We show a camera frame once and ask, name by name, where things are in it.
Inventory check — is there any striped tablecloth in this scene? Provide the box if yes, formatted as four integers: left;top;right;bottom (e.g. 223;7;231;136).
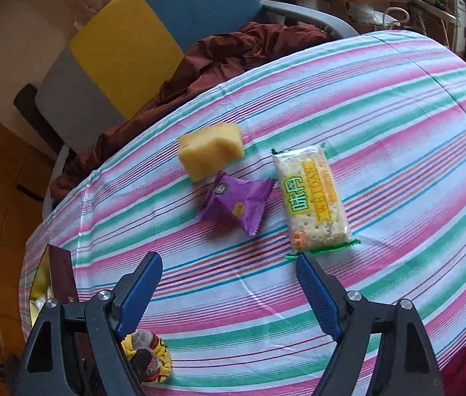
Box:
18;29;466;396

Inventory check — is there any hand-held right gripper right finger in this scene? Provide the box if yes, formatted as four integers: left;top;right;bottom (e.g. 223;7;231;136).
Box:
295;251;444;396

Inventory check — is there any yellow patterned snack packet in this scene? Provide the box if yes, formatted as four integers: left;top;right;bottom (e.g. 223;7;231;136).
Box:
119;329;172;384

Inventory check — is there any gold tin box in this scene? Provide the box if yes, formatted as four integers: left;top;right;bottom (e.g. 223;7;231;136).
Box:
27;244;81;312

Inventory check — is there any grey yellow blue chair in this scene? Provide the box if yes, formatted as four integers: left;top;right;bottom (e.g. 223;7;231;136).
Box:
35;0;359;215

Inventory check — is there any maroon cloth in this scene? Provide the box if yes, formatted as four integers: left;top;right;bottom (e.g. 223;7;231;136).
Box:
49;21;334;199

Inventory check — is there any cracker packet with green edge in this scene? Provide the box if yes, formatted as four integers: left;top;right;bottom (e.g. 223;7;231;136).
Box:
271;144;360;261

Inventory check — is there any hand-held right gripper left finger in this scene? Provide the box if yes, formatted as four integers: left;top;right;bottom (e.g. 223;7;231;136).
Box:
12;251;163;396

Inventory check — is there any yellow sponge cake piece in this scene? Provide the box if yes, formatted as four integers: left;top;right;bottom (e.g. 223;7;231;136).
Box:
177;123;245;183

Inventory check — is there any purple snack packet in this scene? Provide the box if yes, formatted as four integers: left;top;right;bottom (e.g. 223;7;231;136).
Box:
196;170;277;237

